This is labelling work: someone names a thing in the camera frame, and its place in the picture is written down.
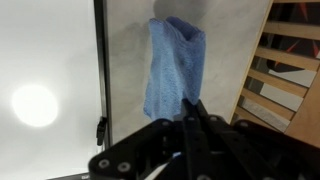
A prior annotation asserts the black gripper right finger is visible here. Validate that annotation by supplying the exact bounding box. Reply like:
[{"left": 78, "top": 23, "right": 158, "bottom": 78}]
[{"left": 195, "top": 101, "right": 320, "bottom": 180}]

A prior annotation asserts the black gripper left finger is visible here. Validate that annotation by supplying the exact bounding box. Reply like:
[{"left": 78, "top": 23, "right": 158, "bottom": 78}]
[{"left": 88, "top": 99, "right": 213, "bottom": 180}]

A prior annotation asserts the blue microfiber towel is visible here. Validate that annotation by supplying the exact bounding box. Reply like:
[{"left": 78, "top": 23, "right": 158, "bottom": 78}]
[{"left": 143, "top": 17, "right": 206, "bottom": 120}]

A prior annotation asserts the black whiteboard marker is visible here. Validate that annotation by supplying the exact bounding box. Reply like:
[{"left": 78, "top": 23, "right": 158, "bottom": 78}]
[{"left": 96, "top": 117, "right": 107, "bottom": 146}]

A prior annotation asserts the black framed whiteboard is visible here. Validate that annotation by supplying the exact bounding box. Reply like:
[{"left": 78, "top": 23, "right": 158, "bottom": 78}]
[{"left": 0, "top": 0, "right": 102, "bottom": 180}]

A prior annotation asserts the left wooden chair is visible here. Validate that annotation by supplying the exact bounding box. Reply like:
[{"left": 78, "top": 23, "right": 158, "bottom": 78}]
[{"left": 233, "top": 0, "right": 320, "bottom": 147}]

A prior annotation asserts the black orange bar clamp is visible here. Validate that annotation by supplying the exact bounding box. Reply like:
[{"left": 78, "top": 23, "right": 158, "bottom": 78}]
[{"left": 268, "top": 3, "right": 320, "bottom": 58}]

